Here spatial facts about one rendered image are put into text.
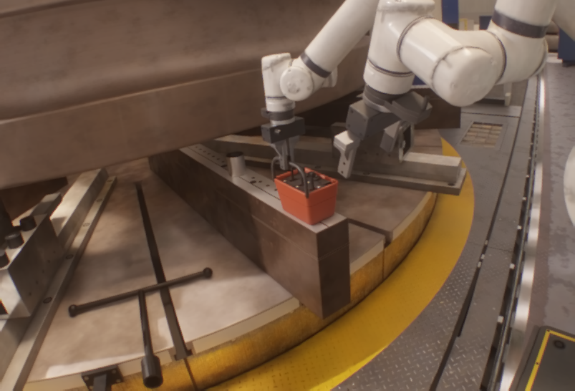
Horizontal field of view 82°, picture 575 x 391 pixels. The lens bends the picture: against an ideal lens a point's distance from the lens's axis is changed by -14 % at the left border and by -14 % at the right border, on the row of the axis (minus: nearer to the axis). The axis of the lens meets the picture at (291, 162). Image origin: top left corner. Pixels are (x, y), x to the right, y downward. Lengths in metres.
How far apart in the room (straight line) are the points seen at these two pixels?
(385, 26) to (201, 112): 1.16
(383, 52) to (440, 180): 1.77
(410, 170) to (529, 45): 1.81
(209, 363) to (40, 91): 1.29
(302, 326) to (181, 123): 1.02
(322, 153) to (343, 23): 1.76
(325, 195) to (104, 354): 0.98
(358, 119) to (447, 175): 1.68
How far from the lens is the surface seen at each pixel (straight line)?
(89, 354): 1.59
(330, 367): 1.70
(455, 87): 0.53
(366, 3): 0.89
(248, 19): 1.93
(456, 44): 0.54
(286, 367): 1.72
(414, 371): 1.70
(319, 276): 1.31
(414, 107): 0.66
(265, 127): 1.15
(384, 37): 0.62
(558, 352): 1.45
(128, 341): 1.56
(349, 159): 0.73
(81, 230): 2.38
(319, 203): 1.23
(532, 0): 0.62
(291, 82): 0.93
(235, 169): 1.70
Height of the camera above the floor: 1.32
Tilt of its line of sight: 21 degrees down
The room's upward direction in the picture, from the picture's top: 6 degrees counter-clockwise
